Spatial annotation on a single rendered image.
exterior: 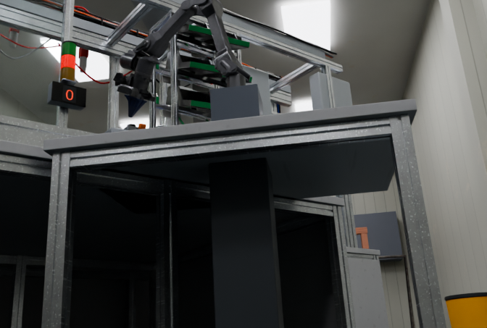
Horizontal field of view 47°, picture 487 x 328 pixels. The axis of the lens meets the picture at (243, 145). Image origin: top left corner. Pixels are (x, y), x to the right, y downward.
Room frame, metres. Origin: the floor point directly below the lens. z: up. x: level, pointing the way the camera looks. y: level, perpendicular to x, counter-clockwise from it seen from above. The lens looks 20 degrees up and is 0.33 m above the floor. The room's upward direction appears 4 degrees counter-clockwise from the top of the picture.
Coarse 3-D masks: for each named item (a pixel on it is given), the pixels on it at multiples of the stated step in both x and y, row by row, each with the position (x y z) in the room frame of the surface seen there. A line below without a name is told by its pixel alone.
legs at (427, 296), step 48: (144, 144) 1.27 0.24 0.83; (192, 144) 1.25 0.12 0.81; (240, 144) 1.24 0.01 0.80; (288, 144) 1.23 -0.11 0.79; (336, 144) 1.25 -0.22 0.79; (240, 192) 1.44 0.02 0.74; (48, 240) 1.29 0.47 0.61; (240, 240) 1.44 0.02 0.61; (48, 288) 1.29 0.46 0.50; (240, 288) 1.44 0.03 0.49; (432, 288) 1.19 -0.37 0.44
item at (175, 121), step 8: (192, 16) 1.98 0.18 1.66; (200, 24) 2.02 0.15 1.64; (208, 24) 2.03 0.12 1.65; (152, 32) 2.05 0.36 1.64; (232, 32) 2.11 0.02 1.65; (176, 40) 1.93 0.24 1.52; (176, 48) 1.93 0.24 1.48; (200, 48) 2.21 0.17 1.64; (176, 56) 1.93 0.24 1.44; (240, 56) 2.13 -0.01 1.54; (176, 64) 1.92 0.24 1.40; (152, 72) 2.05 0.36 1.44; (176, 72) 1.92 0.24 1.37; (152, 80) 2.05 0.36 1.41; (176, 80) 1.92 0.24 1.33; (152, 88) 2.05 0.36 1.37; (176, 88) 1.92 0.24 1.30; (176, 96) 1.92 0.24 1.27; (152, 104) 2.05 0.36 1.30; (176, 104) 1.92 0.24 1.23; (152, 112) 2.05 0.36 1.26; (176, 112) 1.93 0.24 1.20; (152, 120) 2.05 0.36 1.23; (176, 120) 1.93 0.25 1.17
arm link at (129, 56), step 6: (144, 42) 1.64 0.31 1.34; (150, 42) 1.64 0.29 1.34; (138, 48) 1.65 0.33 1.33; (144, 48) 1.65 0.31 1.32; (126, 54) 1.71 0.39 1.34; (132, 54) 1.70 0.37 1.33; (138, 54) 1.69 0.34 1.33; (144, 54) 1.69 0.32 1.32; (120, 60) 1.71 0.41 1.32; (126, 60) 1.70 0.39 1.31; (132, 60) 1.69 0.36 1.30; (126, 66) 1.71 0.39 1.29; (132, 66) 1.71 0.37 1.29
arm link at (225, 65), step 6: (222, 60) 1.49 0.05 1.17; (228, 60) 1.49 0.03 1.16; (222, 66) 1.49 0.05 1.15; (228, 66) 1.48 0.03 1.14; (234, 66) 1.48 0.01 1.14; (222, 72) 1.49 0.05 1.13; (228, 72) 1.48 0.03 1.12; (234, 72) 1.49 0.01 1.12; (240, 72) 1.51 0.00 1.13; (246, 72) 1.52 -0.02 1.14; (246, 78) 1.53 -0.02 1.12
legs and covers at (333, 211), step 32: (0, 160) 1.28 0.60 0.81; (32, 160) 1.33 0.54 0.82; (160, 192) 1.56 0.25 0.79; (192, 192) 1.63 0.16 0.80; (160, 224) 1.59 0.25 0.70; (288, 224) 2.22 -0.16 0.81; (320, 224) 2.14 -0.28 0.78; (0, 256) 2.56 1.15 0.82; (32, 256) 2.65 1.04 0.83; (160, 256) 1.59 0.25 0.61; (192, 256) 2.76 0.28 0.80; (288, 256) 2.29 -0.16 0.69; (320, 256) 2.15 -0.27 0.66; (160, 288) 1.59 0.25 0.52; (192, 288) 2.85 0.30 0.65; (288, 288) 2.30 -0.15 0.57; (320, 288) 2.17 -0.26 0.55; (160, 320) 1.59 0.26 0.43; (192, 320) 2.85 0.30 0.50; (288, 320) 2.32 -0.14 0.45; (320, 320) 2.18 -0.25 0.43; (352, 320) 2.04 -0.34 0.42
